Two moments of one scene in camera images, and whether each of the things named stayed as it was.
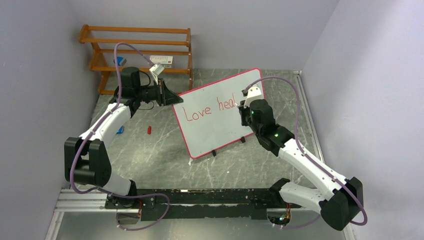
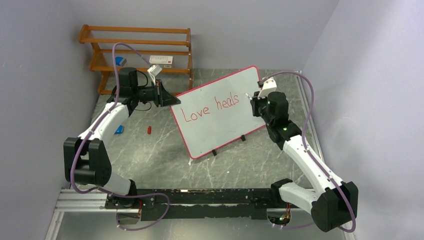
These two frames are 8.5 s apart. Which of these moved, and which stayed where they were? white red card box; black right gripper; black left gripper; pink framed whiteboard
Moved: black right gripper
Stayed: white red card box; pink framed whiteboard; black left gripper
